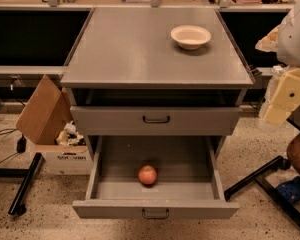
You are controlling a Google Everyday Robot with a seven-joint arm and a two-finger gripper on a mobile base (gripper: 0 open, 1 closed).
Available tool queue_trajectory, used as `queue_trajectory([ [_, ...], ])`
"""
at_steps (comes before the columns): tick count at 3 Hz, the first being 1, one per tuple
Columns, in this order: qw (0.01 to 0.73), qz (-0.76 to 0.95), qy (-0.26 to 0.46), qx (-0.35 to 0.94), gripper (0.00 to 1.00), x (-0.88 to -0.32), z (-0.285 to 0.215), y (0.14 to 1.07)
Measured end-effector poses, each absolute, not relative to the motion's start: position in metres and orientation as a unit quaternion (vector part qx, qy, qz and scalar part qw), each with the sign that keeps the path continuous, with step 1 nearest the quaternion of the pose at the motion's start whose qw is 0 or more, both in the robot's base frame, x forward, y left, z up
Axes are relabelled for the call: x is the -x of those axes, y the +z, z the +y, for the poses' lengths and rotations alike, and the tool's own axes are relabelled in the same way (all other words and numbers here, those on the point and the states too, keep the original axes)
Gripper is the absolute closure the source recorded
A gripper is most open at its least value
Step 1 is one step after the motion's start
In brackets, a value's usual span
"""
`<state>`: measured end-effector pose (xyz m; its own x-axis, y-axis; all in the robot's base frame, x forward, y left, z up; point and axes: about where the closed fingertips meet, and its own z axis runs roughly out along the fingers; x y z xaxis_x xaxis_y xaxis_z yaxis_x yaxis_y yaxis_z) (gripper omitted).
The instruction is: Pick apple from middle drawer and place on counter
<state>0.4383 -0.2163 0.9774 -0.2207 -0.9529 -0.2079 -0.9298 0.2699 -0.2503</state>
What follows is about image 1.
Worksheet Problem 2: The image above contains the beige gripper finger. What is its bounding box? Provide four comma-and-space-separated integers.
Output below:
263, 68, 300, 125

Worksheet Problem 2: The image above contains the red apple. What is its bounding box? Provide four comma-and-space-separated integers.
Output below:
138, 165, 157, 185

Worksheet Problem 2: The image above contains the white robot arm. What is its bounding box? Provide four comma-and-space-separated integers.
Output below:
259, 0, 300, 125

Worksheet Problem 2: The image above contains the open grey middle drawer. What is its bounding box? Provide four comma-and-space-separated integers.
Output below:
72, 136, 239, 219

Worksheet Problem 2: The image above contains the grey drawer cabinet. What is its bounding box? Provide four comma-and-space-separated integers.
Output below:
61, 7, 253, 150

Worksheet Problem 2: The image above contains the closed grey top drawer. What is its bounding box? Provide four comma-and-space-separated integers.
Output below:
71, 106, 240, 136

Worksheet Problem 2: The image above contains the blue plastic object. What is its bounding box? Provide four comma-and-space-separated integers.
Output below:
276, 176, 300, 204

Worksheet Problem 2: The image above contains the white paper bowl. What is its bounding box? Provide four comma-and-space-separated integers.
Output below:
170, 25, 211, 50

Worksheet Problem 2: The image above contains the open cardboard box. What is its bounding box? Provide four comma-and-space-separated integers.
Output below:
16, 75, 93, 175

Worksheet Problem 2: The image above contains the black frame right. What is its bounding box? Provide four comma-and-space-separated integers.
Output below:
224, 156, 300, 228

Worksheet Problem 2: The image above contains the black power adapter with cable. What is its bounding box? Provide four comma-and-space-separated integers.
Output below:
0, 128, 27, 164

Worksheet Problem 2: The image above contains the black table leg frame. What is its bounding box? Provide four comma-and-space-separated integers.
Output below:
0, 153, 42, 216

